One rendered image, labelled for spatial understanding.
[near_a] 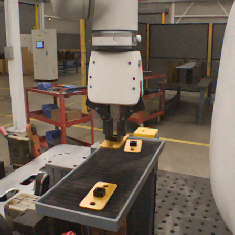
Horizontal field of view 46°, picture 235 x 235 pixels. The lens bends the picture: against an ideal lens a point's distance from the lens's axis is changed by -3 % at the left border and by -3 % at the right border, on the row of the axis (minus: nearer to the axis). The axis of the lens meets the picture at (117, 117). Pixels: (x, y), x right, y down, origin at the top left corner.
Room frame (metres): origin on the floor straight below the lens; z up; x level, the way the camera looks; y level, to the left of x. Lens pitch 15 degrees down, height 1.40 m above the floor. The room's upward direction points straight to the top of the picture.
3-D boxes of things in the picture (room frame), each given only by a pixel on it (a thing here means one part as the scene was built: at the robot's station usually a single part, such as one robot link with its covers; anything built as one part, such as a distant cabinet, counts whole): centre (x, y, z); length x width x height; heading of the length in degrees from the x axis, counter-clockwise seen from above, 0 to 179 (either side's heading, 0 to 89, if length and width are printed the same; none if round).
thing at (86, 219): (0.53, 0.00, 1.16); 0.37 x 0.14 x 0.02; 161
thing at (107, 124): (0.54, 0.03, 1.25); 0.03 x 0.03 x 0.07; 74
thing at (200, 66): (5.90, -1.53, 0.57); 1.86 x 0.90 x 1.14; 157
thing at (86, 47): (6.64, -0.11, 1.00); 3.44 x 0.14 x 2.00; 154
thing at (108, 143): (0.53, 0.00, 1.22); 0.08 x 0.04 x 0.01; 163
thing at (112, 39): (0.53, 0.00, 1.41); 0.09 x 0.08 x 0.03; 74
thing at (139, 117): (4.74, -0.40, 0.49); 0.81 x 0.46 x 0.97; 142
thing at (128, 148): (0.65, -0.04, 1.17); 0.08 x 0.04 x 0.01; 172
